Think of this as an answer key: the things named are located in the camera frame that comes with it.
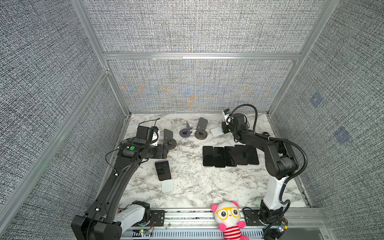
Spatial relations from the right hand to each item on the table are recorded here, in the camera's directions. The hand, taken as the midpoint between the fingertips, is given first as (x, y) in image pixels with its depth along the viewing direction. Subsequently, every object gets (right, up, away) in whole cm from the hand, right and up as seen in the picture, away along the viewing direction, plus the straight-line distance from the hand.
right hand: (224, 121), depth 101 cm
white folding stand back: (-4, -7, +2) cm, 9 cm away
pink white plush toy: (-6, -44, -33) cm, 55 cm away
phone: (-11, -23, -3) cm, 26 cm away
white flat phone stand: (-35, -37, -17) cm, 54 cm away
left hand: (-38, -16, -24) cm, 48 cm away
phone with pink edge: (-37, -26, -23) cm, 51 cm away
